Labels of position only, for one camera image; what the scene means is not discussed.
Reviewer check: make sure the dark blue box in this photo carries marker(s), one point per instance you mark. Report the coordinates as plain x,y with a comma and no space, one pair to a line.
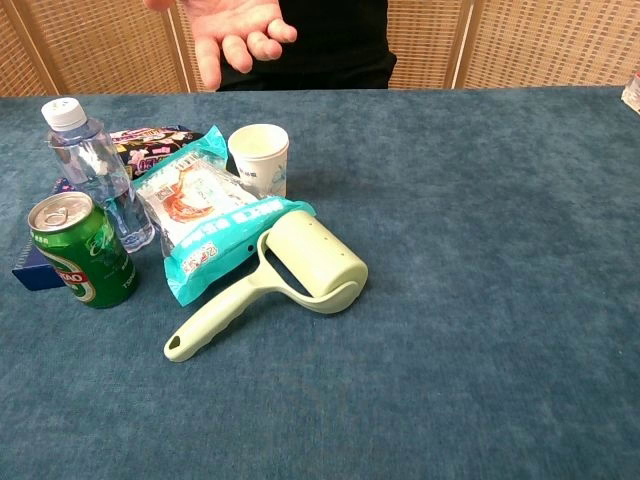
35,272

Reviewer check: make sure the person's bare hand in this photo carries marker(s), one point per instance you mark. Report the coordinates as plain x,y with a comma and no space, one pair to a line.
235,30

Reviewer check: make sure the teal snack food packet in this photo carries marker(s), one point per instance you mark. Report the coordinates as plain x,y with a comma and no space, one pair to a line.
205,220

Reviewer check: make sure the blue table cloth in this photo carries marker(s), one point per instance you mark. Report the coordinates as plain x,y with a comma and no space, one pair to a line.
400,300

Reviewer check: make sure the person's black clothed torso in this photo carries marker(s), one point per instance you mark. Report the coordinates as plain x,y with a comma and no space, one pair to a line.
340,45

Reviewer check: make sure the clear plastic water bottle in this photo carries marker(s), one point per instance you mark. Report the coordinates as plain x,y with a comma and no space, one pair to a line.
87,150

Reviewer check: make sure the pale green lint roller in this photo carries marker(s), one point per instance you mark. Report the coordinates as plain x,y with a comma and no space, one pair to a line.
300,255

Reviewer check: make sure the green beer can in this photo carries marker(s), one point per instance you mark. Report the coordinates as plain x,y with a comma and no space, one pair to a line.
90,255

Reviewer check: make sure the white red packet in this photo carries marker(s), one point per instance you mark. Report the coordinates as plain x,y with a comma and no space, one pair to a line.
633,95

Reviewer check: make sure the black pink snack packet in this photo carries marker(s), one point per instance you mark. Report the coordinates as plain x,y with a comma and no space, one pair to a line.
150,150

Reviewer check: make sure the woven rattan folding screen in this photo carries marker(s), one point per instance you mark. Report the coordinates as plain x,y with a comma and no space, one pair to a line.
525,45

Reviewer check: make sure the white paper cup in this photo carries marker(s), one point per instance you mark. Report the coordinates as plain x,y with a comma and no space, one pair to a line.
262,155

